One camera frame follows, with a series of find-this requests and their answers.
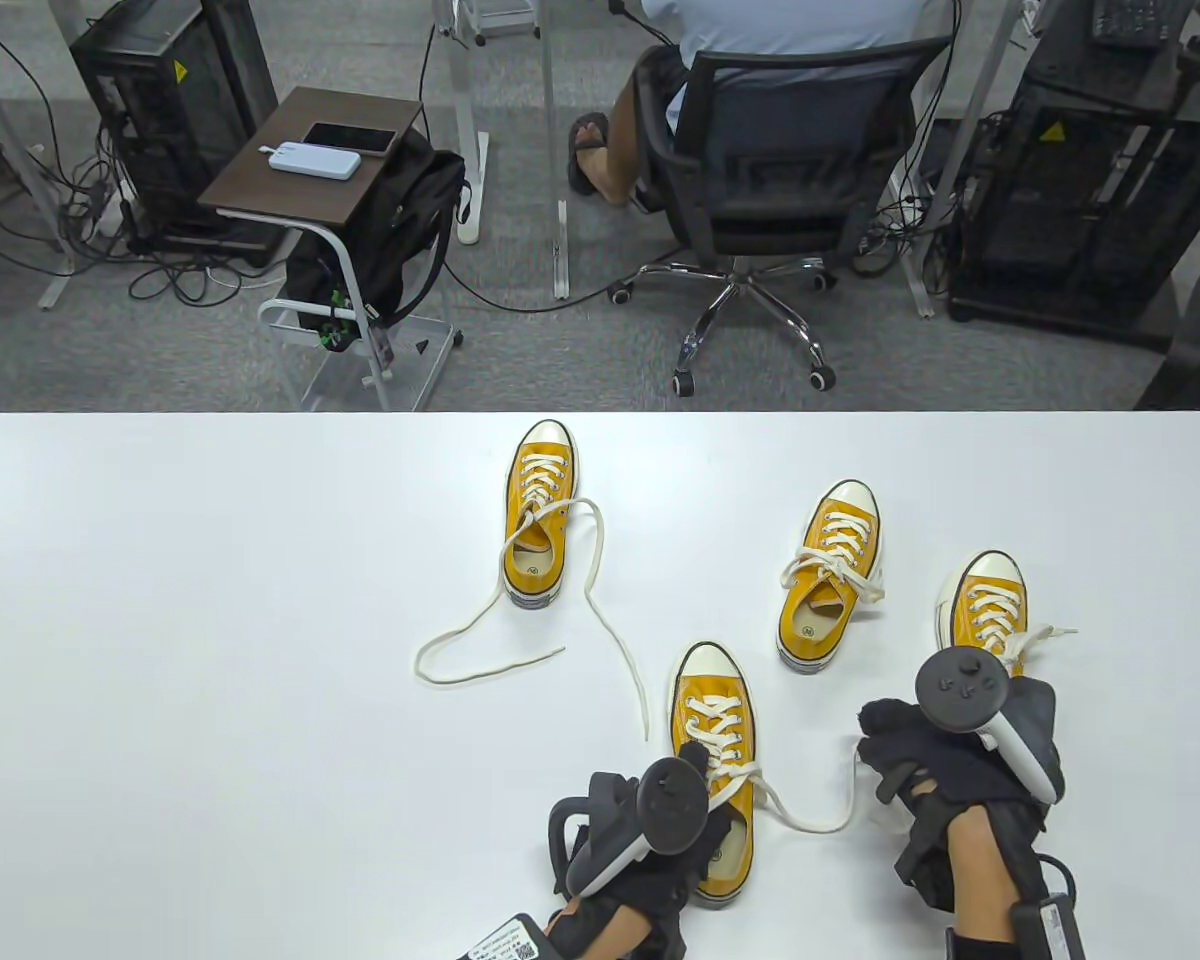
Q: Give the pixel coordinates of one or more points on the person's right hand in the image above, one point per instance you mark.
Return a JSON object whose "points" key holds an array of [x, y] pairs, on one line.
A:
{"points": [[920, 760]]}

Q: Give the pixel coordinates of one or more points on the person's left hand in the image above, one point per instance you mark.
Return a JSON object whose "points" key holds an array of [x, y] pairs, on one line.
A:
{"points": [[665, 900]]}

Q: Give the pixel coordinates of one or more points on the white shoe lace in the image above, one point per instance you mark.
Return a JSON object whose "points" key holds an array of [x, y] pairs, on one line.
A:
{"points": [[717, 742], [538, 490], [832, 568]]}

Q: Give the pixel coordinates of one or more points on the yellow canvas shoe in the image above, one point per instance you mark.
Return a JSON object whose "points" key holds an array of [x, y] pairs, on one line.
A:
{"points": [[710, 665], [985, 570], [530, 575], [810, 630]]}

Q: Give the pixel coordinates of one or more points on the person's right forearm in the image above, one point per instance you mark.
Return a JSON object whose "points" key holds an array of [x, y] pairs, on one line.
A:
{"points": [[985, 880]]}

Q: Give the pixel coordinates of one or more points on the person's left forearm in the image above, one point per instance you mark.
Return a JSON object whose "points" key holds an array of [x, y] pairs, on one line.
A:
{"points": [[605, 935]]}

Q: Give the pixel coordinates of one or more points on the dark grey handheld controller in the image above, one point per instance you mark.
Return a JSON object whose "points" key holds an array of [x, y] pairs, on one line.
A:
{"points": [[672, 808], [960, 692]]}

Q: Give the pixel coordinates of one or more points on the white desk leg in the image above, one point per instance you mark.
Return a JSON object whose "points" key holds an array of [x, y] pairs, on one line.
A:
{"points": [[918, 270], [560, 250], [465, 100], [57, 287]]}

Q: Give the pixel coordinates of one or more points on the black mesh office chair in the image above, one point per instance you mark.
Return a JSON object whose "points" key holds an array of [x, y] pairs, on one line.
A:
{"points": [[780, 225]]}

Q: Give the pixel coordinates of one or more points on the green backpack charm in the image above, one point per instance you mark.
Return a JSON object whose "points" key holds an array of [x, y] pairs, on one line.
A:
{"points": [[335, 330]]}

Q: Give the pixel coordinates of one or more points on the black backpack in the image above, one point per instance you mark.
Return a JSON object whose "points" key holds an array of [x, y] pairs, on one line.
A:
{"points": [[400, 230]]}

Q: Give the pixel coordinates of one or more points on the black keyboard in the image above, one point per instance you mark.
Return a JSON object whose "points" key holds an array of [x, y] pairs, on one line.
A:
{"points": [[1130, 25]]}

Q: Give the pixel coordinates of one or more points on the brown top side table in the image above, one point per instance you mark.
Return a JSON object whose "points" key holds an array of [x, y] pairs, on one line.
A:
{"points": [[290, 190]]}

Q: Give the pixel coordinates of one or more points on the pale blue power bank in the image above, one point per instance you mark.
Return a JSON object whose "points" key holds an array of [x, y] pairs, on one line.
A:
{"points": [[313, 162]]}

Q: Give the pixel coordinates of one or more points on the black smartphone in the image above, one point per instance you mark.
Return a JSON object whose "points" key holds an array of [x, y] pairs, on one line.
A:
{"points": [[350, 138]]}

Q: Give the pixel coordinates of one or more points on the white rolling cart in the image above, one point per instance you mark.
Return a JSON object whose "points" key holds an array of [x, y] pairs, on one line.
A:
{"points": [[500, 15]]}

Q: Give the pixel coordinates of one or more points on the black computer tower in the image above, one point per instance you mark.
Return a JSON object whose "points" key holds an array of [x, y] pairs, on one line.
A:
{"points": [[180, 110]]}

